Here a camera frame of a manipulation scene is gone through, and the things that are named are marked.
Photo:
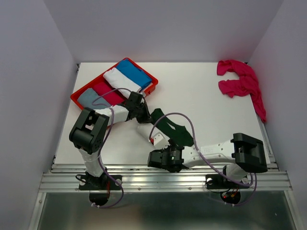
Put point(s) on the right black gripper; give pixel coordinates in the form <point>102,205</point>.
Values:
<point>161,151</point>

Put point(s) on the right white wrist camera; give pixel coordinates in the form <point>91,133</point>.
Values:
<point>160,141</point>

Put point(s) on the magenta crumpled t-shirt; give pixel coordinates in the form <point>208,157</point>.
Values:
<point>246,84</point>

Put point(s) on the magenta rolled t-shirt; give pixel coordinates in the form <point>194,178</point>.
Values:
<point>112,97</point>

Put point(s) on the grey rolled t-shirt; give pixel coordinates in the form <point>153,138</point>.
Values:
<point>88,96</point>

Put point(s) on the white rolled t-shirt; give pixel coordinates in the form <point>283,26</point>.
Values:
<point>118,80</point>

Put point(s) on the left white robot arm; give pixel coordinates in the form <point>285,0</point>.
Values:
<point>88,132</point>

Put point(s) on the red plastic tray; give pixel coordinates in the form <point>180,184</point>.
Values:
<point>123,91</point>

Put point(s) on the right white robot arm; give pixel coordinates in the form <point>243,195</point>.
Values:
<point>243,154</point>

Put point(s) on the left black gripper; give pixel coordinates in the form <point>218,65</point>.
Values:
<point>147,116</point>

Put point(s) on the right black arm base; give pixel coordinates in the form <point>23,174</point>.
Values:
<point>218,182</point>

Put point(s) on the blue rolled t-shirt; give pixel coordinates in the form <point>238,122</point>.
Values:
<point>133,73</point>

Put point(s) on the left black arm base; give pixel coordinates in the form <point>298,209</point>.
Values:
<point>88,182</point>

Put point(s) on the cream and green t-shirt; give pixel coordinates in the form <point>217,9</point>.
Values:
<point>167,128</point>

